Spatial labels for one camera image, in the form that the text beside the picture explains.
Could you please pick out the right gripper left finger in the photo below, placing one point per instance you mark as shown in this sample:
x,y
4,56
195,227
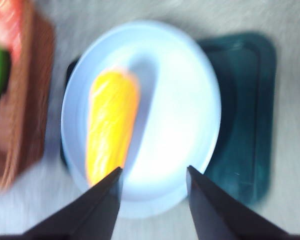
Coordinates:
x,y
95,212

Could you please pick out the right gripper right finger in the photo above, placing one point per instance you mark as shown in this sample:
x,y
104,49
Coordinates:
x,y
215,215

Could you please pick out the yellow corn cob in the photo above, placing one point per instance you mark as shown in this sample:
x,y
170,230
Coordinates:
x,y
110,120

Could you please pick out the blue round plate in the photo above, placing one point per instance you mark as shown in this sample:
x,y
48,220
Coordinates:
x,y
177,125

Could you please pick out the brown wicker basket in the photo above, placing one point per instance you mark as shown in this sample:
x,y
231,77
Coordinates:
x,y
32,100

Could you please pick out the black rectangular tray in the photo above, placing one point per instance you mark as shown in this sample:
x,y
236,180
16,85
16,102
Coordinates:
x,y
245,125

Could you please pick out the orange carrot with green leaves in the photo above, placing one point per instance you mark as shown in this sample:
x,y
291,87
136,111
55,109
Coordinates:
x,y
5,22

